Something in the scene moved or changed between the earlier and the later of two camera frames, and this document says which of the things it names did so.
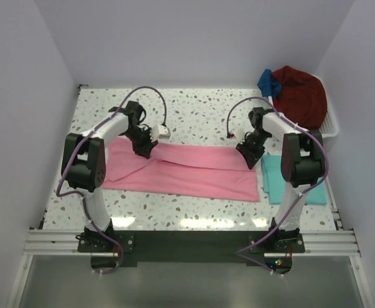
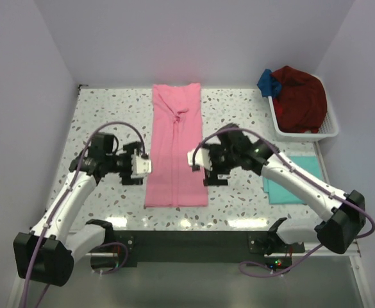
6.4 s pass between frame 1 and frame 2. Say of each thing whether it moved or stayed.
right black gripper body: moved
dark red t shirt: stayed
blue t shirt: stayed
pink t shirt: moved
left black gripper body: moved
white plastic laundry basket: stayed
